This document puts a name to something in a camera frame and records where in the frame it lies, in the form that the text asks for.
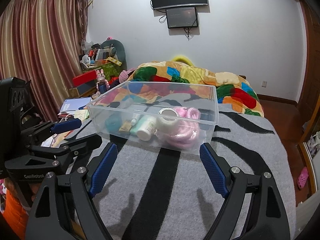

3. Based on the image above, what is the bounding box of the pink rabbit plush toy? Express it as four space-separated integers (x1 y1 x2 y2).
96 69 110 94

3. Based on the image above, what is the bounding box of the colourful patchwork quilt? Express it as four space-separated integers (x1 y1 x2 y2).
87 61 264 117

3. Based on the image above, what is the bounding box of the blue tape roll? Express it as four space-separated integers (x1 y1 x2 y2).
105 113 122 133

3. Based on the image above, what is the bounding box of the red storage box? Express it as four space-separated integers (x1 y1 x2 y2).
72 70 97 87

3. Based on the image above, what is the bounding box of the pink hat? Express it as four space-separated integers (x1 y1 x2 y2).
119 68 135 83

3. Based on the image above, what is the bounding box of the pink slipper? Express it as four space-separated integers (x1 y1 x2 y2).
297 167 309 190

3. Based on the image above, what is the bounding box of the white bandage roll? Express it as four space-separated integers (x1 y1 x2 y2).
156 108 179 134

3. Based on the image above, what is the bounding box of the striped pink curtain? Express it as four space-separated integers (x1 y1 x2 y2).
1 0 88 121

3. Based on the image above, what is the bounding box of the yellow pillow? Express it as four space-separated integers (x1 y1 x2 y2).
172 55 194 66

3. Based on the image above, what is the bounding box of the mint green tube bottle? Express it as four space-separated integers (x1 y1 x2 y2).
130 115 153 136

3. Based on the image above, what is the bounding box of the white pill bottle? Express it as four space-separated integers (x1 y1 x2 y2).
136 116 156 141

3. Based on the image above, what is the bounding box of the green cardboard box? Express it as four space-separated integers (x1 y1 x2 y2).
96 62 123 81

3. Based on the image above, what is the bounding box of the brown wooden door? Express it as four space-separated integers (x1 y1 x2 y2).
298 0 319 122

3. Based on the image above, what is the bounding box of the pink rope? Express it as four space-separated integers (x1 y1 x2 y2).
159 106 202 150

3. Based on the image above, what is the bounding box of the clear plastic storage box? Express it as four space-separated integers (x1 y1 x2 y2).
86 80 220 153

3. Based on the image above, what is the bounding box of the grey neck pillow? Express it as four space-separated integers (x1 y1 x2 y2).
101 40 126 69

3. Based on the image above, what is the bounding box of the small brown cardboard box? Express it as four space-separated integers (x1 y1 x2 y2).
118 120 132 134

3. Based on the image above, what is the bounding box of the white ointment tube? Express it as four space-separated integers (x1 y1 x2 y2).
131 114 140 126

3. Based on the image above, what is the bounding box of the small black wall monitor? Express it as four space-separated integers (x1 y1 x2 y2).
166 7 198 29

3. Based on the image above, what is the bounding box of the blue notebook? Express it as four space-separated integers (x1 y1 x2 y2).
60 97 91 112

